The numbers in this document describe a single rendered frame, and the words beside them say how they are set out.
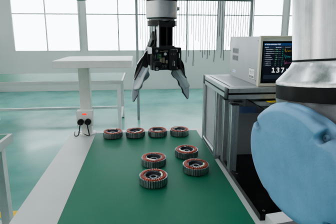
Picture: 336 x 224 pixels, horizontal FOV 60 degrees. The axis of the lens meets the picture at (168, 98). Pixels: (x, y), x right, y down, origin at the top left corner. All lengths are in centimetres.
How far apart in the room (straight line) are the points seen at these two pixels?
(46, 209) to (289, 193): 93
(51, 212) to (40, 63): 683
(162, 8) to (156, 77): 681
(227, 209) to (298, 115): 83
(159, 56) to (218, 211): 58
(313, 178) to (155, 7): 53
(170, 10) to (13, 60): 740
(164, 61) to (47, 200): 70
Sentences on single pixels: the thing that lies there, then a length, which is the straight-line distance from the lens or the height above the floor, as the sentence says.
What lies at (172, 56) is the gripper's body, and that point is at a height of 127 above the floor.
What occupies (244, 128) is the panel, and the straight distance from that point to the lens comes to 141.
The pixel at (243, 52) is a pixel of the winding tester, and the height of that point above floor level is 125.
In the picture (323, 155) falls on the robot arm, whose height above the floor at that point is 123.
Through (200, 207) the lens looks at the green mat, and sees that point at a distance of 106.
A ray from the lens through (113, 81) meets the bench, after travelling 396.
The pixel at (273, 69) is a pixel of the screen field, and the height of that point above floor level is 118.
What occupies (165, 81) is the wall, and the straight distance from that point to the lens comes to 752.
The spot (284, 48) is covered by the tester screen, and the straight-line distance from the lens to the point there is 127.
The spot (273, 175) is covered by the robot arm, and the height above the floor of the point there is 119.
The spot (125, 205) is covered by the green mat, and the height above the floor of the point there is 75.
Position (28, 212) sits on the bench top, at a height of 75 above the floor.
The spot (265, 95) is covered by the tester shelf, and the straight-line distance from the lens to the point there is 124.
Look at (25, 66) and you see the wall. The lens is 792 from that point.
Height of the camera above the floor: 131
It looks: 12 degrees down
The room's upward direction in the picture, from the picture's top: straight up
